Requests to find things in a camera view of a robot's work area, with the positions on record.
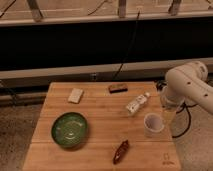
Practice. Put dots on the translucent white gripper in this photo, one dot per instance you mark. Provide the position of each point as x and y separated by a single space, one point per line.
169 107

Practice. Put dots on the green ceramic bowl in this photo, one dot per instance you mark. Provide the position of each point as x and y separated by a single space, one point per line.
69 130

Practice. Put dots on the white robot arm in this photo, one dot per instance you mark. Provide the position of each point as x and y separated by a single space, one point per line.
183 82

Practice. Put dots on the white plastic cup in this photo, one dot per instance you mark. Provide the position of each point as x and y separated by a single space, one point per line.
153 124

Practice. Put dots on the brown wooden block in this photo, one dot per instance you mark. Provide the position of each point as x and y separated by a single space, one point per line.
117 88

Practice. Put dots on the dark red chili pepper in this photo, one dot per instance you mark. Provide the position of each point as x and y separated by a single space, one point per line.
121 151

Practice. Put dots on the white sponge block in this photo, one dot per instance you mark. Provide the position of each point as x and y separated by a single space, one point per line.
75 95

